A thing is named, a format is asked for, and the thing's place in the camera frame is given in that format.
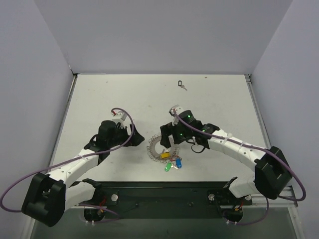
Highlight blue key tag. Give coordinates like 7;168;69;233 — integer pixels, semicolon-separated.
175;158;182;168

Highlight green key tag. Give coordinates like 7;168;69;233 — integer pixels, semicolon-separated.
164;162;173;172

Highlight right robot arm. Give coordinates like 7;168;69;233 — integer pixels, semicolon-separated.
160;108;292;200

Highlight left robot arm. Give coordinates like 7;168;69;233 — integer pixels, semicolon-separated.
21;120;145;227

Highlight loose key with black tag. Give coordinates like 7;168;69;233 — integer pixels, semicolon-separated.
177;80;187;91

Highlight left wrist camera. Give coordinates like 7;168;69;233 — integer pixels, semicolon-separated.
112;111;127;128

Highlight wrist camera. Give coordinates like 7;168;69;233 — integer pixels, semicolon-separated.
169;105;185;117
112;111;127;128

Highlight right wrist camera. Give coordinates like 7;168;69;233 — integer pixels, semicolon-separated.
169;105;185;117

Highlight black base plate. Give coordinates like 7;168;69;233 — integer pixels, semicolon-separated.
85;182;252;219

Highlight aluminium frame rail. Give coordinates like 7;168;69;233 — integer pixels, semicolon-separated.
245;185;299;209

